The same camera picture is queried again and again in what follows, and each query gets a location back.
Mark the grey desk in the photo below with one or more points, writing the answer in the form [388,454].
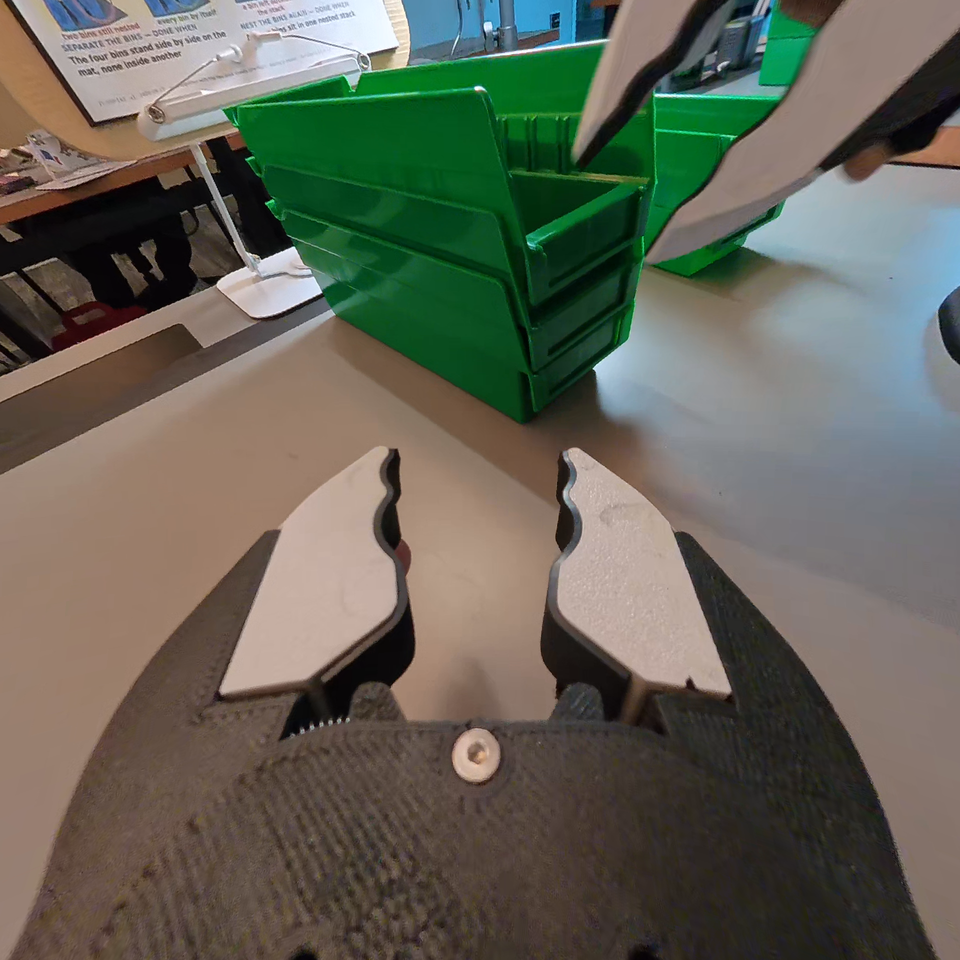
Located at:
[750,412]

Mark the red bag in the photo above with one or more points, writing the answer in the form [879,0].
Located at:
[97,326]

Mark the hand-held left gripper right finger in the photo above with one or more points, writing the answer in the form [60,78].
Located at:
[637,600]

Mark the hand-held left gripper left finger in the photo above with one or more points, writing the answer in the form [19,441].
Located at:
[315,600]

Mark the green plastic bin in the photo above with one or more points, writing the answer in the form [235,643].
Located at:
[390,150]
[705,135]
[450,360]
[420,262]

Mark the black round cushion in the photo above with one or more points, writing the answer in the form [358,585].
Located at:
[951,322]

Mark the person's right hand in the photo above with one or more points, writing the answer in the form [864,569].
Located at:
[866,163]

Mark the brown long table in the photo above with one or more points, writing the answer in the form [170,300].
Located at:
[112,191]

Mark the printed instruction sheet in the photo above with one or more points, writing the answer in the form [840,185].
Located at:
[150,67]

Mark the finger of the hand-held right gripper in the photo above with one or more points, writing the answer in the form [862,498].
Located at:
[772,150]
[637,45]

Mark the wooden clipboard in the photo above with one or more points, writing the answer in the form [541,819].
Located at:
[45,112]

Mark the grey power station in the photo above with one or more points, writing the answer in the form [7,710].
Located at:
[736,45]

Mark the grey metal pole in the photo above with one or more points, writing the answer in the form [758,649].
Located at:
[501,22]

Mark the printed picture card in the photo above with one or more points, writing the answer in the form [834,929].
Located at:
[60,157]

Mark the nested green bin stack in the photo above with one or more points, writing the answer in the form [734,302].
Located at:
[784,52]

